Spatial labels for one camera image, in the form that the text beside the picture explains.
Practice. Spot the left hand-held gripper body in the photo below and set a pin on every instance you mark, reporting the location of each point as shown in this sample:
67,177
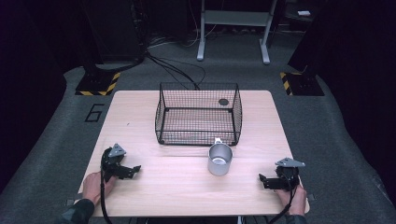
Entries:
111,163

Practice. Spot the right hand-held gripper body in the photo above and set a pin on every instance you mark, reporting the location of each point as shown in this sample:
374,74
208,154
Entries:
288,177

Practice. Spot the silver metal cup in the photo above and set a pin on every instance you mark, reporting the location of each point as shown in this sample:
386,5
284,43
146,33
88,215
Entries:
219,165

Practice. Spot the person's right hand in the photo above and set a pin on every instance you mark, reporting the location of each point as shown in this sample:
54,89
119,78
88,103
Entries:
297,202

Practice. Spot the person's left hand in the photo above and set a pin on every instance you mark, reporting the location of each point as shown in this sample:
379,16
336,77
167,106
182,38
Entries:
93,188

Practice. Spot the black round table grommet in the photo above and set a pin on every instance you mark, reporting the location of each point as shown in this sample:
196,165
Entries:
223,102

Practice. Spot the dark cabinet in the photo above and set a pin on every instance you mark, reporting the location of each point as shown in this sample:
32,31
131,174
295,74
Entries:
115,28

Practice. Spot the small white box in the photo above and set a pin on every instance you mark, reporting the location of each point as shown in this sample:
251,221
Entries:
304,13

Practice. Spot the white metal stand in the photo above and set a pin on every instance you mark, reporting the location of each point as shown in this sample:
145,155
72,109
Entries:
236,18

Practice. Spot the grey table edge bracket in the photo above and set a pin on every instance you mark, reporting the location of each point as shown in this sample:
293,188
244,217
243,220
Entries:
72,200
311,197

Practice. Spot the black yellow striped base plate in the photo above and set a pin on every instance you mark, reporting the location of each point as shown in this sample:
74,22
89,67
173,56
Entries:
302,84
98,84

